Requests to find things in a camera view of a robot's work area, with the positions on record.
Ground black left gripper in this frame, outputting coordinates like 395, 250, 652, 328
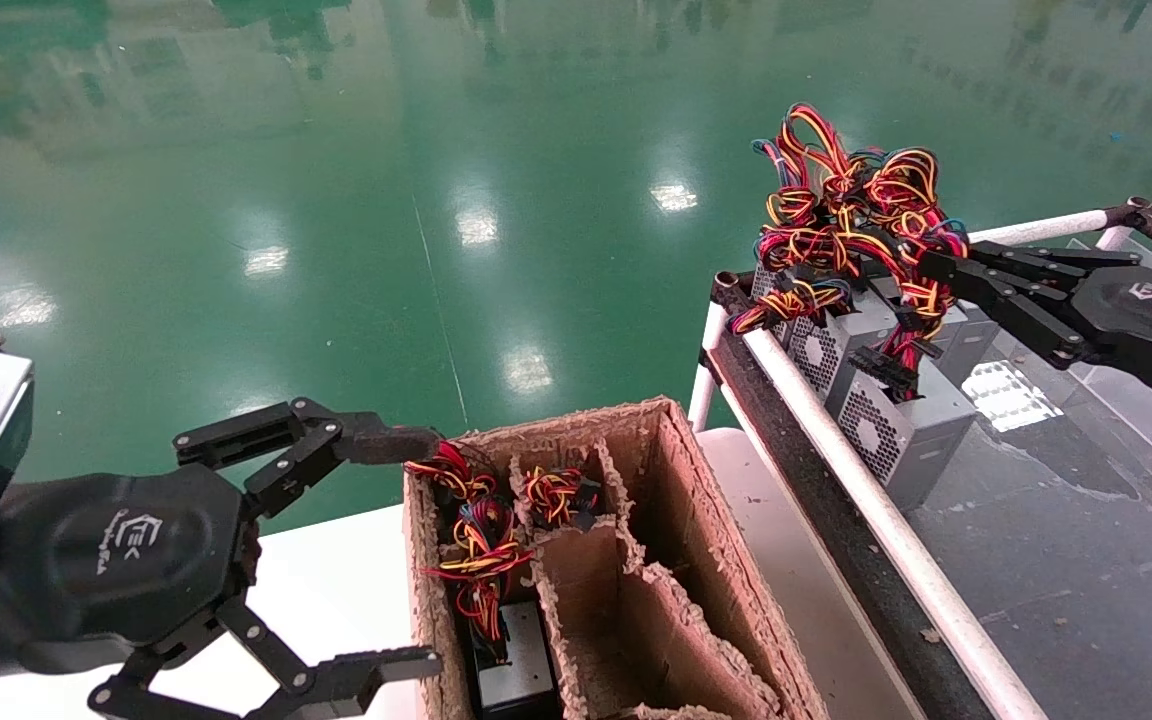
0, 396, 444, 720

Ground grey power supply colourful wires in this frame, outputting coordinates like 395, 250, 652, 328
422, 496, 565, 720
518, 464, 606, 532
829, 215, 979, 513
403, 439, 498, 502

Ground grey power supply plain housing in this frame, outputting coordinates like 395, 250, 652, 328
946, 300, 1003, 390
871, 274, 970, 387

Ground black pipe connector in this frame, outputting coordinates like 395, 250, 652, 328
713, 269, 753, 317
1101, 196, 1152, 242

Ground clear acrylic divider tray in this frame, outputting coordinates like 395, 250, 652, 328
976, 237, 1152, 473

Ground grey power supply fan grille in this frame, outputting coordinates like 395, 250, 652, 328
788, 288, 903, 412

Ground grey power supply mesh side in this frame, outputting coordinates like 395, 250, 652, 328
731, 262, 852, 347

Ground brown cardboard divider box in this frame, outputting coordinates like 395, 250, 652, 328
402, 397, 833, 720

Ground white pipe leg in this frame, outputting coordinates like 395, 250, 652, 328
687, 300, 730, 434

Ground tangled colourful wire harnesses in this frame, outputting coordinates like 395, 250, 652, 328
751, 102, 973, 303

